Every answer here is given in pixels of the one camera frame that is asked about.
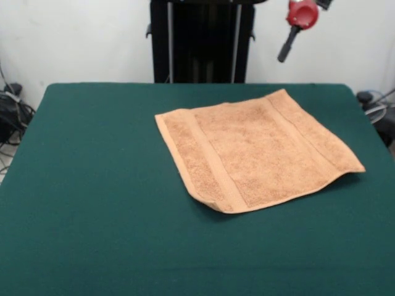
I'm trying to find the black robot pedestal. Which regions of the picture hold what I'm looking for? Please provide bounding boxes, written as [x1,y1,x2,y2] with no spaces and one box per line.
[146,0,257,84]

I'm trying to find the tan terry towel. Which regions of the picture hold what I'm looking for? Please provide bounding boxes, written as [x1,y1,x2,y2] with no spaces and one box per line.
[154,88,367,215]

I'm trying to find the dark green table cloth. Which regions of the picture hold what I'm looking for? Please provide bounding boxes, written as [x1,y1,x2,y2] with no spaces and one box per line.
[0,82,395,296]

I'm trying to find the black equipment box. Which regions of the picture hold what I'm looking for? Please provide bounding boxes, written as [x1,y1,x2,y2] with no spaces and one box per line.
[375,118,395,147]

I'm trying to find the black cable bundle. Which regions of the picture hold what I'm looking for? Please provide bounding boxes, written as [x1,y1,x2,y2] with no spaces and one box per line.
[0,91,36,147]

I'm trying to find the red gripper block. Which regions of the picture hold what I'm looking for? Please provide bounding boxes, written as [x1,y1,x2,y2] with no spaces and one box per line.
[276,0,319,64]

